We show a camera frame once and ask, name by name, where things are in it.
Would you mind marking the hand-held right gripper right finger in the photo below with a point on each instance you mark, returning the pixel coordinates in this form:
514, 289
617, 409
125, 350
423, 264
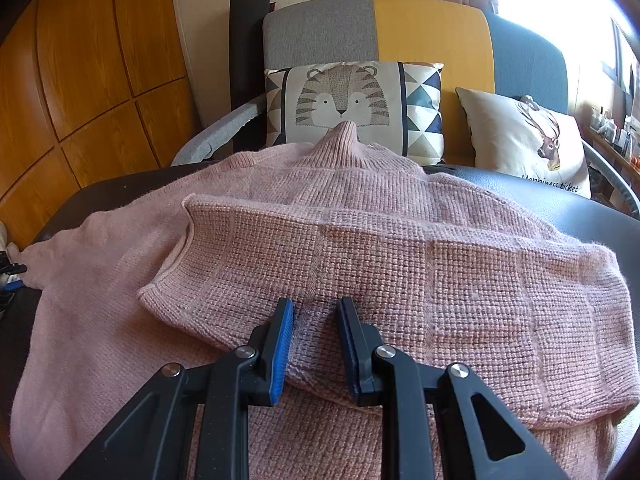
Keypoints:
350, 355

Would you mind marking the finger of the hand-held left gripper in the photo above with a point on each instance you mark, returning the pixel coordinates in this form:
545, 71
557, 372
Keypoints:
15, 268

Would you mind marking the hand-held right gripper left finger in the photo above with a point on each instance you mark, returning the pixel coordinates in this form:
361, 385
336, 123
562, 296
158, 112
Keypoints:
284, 355

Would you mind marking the pink knitted sweater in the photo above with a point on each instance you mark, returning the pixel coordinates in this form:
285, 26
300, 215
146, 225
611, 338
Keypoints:
400, 260

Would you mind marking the tiger print cushion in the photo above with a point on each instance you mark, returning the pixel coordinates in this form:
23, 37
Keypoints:
320, 105

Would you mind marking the deer print cushion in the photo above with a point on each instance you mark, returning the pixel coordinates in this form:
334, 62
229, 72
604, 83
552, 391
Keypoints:
500, 130

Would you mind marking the black rolled mat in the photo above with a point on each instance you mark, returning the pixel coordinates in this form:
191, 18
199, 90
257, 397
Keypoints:
245, 50

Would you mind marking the grey yellow blue sofa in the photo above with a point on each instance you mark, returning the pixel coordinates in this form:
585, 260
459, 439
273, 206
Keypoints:
320, 35

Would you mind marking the cluttered shelf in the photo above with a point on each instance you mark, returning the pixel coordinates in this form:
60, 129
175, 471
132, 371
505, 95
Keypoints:
612, 132

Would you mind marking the window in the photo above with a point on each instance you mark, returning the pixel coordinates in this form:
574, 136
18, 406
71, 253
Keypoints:
550, 0

